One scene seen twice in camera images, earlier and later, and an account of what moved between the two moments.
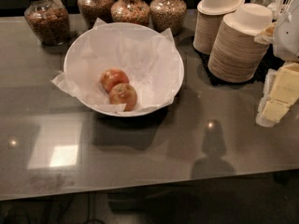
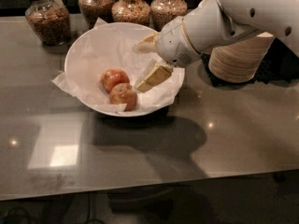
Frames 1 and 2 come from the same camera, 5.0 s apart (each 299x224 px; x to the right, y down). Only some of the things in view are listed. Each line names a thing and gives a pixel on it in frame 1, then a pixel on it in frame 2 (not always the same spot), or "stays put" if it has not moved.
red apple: x=123 y=93 stays put
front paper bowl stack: x=234 y=55 stays put
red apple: x=111 y=77 stays put
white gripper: x=288 y=40 → x=174 y=44
